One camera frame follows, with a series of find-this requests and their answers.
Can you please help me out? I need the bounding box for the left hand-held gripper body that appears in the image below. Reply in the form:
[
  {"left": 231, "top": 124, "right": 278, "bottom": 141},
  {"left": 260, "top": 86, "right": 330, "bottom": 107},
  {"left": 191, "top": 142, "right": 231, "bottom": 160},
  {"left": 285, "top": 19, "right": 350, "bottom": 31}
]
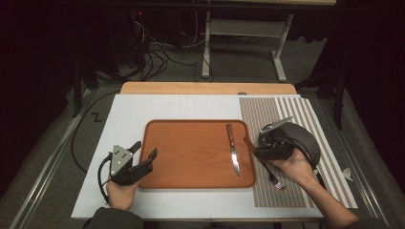
[{"left": 108, "top": 144, "right": 155, "bottom": 187}]

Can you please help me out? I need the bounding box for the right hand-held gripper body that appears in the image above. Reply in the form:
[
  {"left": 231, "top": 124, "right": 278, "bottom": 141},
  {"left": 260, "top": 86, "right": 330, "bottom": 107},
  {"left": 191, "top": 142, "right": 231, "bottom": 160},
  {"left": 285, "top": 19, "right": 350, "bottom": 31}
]
[{"left": 254, "top": 115, "right": 296, "bottom": 162}]

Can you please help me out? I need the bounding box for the wooden-handled fork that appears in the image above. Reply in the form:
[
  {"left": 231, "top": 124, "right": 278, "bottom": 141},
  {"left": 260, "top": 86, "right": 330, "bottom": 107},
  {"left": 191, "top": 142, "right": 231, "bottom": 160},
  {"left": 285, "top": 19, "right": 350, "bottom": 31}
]
[{"left": 243, "top": 135, "right": 287, "bottom": 192}]

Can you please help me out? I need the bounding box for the wooden-handled knife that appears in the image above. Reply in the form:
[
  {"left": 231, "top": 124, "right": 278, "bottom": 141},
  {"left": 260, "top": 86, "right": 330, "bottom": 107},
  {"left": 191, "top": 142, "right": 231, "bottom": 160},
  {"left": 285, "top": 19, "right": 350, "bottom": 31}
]
[{"left": 225, "top": 123, "right": 242, "bottom": 177}]

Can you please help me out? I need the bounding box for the dark grey textured plate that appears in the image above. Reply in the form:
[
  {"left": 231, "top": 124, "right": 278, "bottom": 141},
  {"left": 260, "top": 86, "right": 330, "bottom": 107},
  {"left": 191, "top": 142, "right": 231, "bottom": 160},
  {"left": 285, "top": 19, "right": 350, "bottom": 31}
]
[{"left": 259, "top": 121, "right": 322, "bottom": 170}]

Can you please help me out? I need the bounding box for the brown wooden tray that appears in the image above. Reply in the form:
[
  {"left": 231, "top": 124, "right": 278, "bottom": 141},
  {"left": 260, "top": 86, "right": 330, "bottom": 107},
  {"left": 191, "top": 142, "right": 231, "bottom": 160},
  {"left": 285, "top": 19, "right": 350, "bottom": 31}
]
[{"left": 137, "top": 119, "right": 257, "bottom": 191}]

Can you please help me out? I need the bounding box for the person's right hand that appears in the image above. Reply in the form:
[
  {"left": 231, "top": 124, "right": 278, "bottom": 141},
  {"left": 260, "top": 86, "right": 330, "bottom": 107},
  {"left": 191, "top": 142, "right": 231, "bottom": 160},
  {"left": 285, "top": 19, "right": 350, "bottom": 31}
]
[{"left": 270, "top": 147, "right": 317, "bottom": 188}]

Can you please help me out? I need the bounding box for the person's left hand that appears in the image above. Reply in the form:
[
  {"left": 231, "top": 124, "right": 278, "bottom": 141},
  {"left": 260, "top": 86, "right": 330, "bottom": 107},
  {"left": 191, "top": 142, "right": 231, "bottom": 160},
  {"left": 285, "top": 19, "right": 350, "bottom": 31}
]
[{"left": 105, "top": 178, "right": 139, "bottom": 212}]

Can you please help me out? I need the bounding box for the white board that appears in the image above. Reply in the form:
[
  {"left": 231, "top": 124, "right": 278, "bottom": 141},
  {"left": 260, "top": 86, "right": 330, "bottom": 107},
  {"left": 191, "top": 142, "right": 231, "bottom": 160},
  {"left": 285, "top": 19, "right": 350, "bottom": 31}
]
[{"left": 70, "top": 94, "right": 325, "bottom": 220}]

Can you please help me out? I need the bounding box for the striped woven placemat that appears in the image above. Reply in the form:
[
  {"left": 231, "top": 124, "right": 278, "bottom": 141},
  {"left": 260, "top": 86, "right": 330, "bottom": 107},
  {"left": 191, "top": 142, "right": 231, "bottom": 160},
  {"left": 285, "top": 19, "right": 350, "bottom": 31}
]
[{"left": 238, "top": 96, "right": 359, "bottom": 210}]

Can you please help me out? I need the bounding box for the black stand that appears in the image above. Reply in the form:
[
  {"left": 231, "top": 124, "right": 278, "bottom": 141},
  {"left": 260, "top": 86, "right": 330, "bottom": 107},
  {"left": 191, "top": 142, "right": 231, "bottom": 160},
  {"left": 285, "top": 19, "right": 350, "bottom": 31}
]
[
  {"left": 70, "top": 58, "right": 100, "bottom": 119},
  {"left": 295, "top": 68, "right": 348, "bottom": 132}
]

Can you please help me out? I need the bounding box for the white crumpled paper scrap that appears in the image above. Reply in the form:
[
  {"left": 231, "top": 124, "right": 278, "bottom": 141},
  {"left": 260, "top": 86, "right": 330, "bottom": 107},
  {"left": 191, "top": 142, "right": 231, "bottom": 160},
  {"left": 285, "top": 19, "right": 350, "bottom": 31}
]
[{"left": 341, "top": 167, "right": 354, "bottom": 182}]

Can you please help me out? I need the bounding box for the light wooden table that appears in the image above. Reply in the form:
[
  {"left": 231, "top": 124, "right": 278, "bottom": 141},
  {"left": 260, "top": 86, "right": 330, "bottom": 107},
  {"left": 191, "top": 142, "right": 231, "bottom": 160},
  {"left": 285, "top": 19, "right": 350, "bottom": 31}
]
[{"left": 119, "top": 81, "right": 298, "bottom": 95}]

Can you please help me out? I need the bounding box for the left hand-held gripper cable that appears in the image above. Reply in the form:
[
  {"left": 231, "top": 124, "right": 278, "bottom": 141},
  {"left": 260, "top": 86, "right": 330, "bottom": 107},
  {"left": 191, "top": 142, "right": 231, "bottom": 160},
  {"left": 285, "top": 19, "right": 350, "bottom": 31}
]
[{"left": 97, "top": 154, "right": 115, "bottom": 205}]

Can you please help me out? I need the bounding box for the black floor cable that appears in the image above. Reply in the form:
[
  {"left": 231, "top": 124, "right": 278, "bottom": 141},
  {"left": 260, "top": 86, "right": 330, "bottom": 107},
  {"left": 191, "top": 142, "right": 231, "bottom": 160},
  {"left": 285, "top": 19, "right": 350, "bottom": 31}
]
[{"left": 70, "top": 90, "right": 122, "bottom": 175}]

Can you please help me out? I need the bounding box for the metal floor rail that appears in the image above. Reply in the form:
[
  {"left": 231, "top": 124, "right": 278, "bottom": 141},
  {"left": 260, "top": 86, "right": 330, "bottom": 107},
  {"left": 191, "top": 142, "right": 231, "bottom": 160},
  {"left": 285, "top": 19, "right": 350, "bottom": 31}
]
[
  {"left": 9, "top": 89, "right": 94, "bottom": 229},
  {"left": 319, "top": 98, "right": 391, "bottom": 229}
]

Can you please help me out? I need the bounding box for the bundle of black cables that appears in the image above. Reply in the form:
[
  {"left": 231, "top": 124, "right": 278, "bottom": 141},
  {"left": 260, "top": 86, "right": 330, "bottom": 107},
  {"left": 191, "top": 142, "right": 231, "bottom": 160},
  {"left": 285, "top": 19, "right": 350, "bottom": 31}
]
[{"left": 126, "top": 18, "right": 212, "bottom": 82}]

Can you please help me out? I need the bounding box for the white metal desk frame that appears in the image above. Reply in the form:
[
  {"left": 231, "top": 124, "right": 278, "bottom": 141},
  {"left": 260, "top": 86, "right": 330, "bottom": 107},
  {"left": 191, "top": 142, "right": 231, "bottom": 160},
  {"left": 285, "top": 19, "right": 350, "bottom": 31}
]
[{"left": 201, "top": 0, "right": 338, "bottom": 83}]

